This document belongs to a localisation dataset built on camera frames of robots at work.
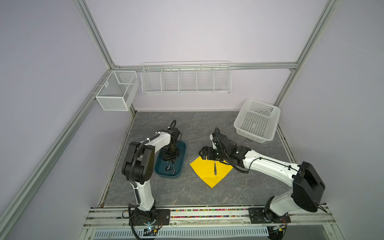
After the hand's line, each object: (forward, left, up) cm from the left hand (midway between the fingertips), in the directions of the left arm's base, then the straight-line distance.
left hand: (174, 161), depth 91 cm
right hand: (-2, -18, +11) cm, 21 cm away
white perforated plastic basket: (+32, -63, -2) cm, 71 cm away
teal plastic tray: (-1, +9, 0) cm, 9 cm away
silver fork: (-5, -25, -2) cm, 25 cm away
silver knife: (-6, +1, -2) cm, 6 cm away
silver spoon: (-4, +4, 0) cm, 5 cm away
